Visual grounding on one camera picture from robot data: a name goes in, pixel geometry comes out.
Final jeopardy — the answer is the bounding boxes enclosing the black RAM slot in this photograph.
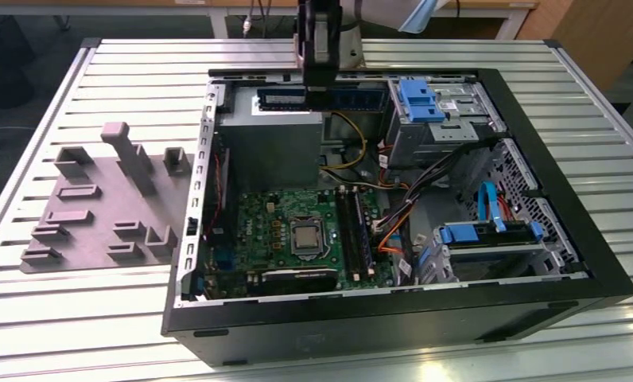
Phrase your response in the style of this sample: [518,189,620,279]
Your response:
[333,185,356,282]

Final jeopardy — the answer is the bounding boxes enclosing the grey power supply unit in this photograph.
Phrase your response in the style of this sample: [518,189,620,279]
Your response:
[216,84,326,190]

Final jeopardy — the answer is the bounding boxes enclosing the metal drive cage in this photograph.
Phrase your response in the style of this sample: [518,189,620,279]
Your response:
[385,79,509,168]

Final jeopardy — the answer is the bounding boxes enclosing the white framed wooden desk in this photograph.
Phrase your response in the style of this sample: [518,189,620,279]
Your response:
[205,0,541,41]

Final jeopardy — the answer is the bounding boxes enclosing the green motherboard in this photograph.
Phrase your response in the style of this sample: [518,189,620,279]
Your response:
[205,186,402,298]

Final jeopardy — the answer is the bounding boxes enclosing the silver CPU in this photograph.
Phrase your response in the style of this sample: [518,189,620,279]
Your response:
[294,227,324,248]

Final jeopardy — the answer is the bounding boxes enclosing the grey parts rack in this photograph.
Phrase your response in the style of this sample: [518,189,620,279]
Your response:
[19,121,200,275]

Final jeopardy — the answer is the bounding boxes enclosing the metal CPU socket cover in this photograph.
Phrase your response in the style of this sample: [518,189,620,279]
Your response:
[288,216,332,259]

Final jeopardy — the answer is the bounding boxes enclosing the wooden cabinet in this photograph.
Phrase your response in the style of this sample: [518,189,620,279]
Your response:
[517,0,633,95]

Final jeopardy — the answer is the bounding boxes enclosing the hard disk in blue carrier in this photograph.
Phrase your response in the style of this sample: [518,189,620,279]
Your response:
[436,222,544,251]

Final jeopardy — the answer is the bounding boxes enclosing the blue expansion slot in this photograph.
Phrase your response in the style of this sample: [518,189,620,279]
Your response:
[213,247,237,274]

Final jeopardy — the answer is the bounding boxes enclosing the black graphics card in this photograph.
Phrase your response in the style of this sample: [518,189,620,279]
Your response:
[246,267,340,298]

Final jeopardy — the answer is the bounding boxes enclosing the metal disk bay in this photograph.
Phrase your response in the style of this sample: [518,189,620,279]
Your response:
[430,220,584,286]

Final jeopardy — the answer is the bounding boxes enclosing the black open PC case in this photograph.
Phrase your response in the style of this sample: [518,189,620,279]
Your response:
[160,67,633,367]

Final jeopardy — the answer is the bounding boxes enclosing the black camera cable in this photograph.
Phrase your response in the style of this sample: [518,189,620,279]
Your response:
[241,0,269,40]

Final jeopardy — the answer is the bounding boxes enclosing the blue drive bay bracket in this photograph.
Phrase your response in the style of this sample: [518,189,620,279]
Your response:
[398,80,446,124]

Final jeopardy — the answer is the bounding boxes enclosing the yellow power wires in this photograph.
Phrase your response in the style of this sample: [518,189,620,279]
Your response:
[320,111,369,173]

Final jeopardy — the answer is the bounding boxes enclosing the black wire bundle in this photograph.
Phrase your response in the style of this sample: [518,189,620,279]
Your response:
[377,138,504,232]

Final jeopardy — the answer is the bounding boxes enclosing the blue flat data wire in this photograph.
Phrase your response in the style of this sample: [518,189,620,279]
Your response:
[477,181,509,234]

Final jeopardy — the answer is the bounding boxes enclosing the orange data wire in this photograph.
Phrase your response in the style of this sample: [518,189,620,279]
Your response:
[376,222,406,255]

